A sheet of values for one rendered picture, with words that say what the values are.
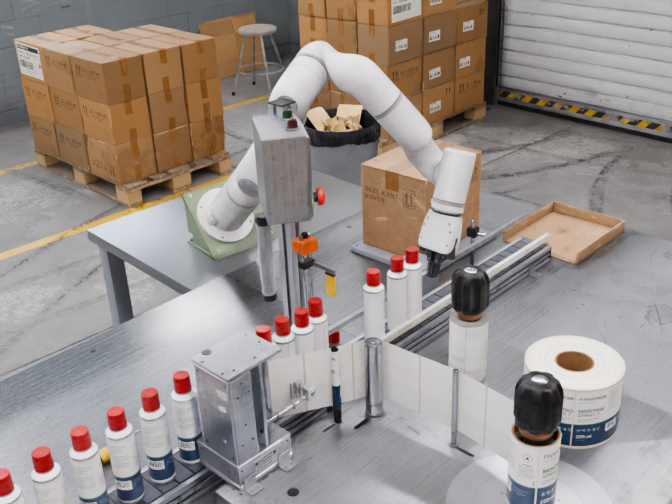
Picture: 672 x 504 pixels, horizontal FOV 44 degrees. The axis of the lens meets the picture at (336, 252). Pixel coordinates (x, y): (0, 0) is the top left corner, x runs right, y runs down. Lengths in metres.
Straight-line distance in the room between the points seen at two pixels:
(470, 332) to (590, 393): 0.28
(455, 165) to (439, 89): 3.98
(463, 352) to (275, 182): 0.55
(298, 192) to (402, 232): 0.84
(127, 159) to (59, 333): 1.54
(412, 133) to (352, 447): 0.77
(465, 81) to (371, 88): 4.33
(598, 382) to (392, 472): 0.44
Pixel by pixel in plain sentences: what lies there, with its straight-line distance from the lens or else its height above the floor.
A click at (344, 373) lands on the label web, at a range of 1.80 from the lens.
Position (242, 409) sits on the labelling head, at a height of 1.06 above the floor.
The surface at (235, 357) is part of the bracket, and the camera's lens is 1.60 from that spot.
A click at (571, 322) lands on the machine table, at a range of 2.33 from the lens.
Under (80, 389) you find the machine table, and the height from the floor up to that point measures 0.83.
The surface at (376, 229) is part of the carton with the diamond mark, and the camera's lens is 2.61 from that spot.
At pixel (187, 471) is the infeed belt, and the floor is 0.88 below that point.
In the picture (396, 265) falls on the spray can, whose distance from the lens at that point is 2.05.
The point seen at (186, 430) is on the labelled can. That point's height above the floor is 0.97.
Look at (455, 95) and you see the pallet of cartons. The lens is 6.27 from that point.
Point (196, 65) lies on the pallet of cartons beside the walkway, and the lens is 5.47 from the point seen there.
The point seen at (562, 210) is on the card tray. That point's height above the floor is 0.85.
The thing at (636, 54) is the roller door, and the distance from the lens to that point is 6.29.
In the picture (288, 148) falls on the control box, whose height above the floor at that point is 1.45.
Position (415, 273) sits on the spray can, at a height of 1.03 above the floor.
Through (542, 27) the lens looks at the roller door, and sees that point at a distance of 6.67.
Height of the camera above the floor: 2.02
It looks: 26 degrees down
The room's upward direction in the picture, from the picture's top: 3 degrees counter-clockwise
